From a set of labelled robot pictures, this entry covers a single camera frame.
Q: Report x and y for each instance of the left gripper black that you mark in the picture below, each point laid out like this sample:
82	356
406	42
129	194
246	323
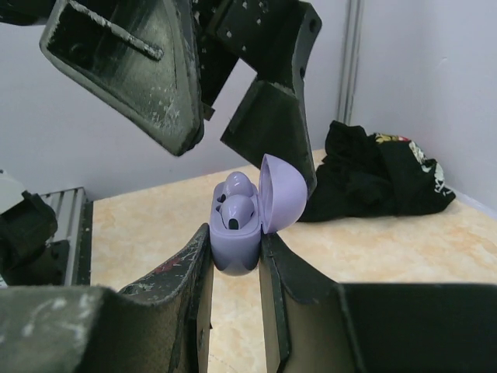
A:
140	58

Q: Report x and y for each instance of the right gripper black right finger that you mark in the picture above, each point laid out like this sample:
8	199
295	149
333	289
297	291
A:
312	323

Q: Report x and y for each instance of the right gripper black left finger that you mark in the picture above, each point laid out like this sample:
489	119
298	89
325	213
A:
158	323

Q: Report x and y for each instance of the purple round charging case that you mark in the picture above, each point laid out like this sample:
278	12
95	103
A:
279	199

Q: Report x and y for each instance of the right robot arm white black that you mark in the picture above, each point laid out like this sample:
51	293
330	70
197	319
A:
26	224

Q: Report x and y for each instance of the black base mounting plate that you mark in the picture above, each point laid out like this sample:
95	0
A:
74	218

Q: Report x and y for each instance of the black printed cloth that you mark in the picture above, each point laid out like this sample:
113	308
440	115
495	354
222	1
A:
374	175

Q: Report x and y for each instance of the aluminium rail front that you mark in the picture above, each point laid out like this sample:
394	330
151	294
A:
58	248

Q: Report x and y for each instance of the left aluminium frame post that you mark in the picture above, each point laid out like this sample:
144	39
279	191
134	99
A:
350	59

